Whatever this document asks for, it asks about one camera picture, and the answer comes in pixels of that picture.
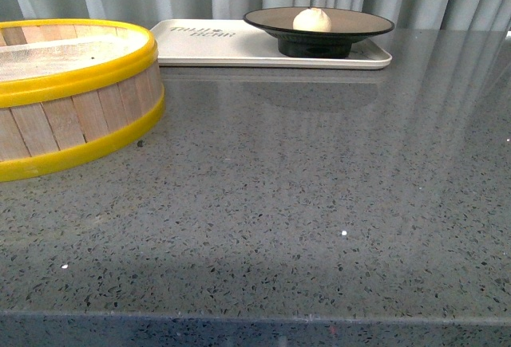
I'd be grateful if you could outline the white steamed bun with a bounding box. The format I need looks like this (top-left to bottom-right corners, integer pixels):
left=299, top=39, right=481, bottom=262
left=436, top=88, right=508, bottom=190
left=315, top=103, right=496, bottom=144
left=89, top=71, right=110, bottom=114
left=292, top=8, right=332, bottom=33

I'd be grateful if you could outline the beige plate black rim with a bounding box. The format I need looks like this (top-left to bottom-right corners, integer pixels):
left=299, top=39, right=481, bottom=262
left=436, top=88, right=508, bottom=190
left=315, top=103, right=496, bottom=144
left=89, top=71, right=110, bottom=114
left=244, top=6, right=394, bottom=59

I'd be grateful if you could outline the white rectangular serving tray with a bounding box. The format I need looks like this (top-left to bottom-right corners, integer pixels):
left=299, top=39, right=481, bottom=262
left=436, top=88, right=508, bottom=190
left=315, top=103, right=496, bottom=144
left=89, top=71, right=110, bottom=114
left=151, top=19, right=392, bottom=70

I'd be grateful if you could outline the yellow rimmed bamboo steamer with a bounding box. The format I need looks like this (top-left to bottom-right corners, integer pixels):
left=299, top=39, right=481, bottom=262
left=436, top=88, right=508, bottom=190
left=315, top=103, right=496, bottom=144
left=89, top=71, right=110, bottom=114
left=1, top=18, right=164, bottom=181

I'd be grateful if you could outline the white steamer liner cloth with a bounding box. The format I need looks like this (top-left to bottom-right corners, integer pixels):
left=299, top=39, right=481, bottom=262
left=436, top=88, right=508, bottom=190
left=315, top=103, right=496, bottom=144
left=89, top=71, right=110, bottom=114
left=1, top=35, right=146, bottom=81

